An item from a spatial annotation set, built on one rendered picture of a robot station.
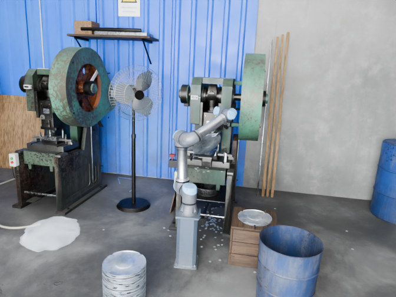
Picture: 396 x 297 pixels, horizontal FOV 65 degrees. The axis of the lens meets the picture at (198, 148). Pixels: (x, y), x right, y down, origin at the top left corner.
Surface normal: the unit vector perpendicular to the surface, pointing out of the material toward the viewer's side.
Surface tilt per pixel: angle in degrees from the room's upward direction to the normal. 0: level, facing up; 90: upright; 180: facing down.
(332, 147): 90
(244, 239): 90
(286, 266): 92
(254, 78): 65
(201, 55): 90
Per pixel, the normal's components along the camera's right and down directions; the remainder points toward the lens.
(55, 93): -0.21, 0.30
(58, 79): -0.19, -0.01
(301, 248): -0.65, 0.11
